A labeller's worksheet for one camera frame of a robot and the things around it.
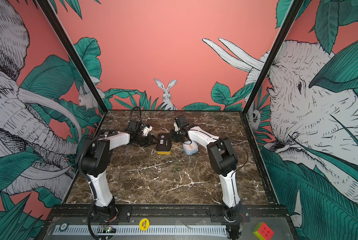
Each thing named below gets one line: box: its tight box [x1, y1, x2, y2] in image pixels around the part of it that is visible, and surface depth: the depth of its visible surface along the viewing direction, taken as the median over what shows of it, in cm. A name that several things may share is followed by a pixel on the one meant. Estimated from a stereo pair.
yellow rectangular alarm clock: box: [156, 133, 172, 155], surface depth 99 cm
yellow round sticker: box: [139, 218, 150, 231], surface depth 73 cm
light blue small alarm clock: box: [183, 140, 199, 156], surface depth 97 cm
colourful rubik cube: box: [253, 222, 275, 240], surface depth 67 cm
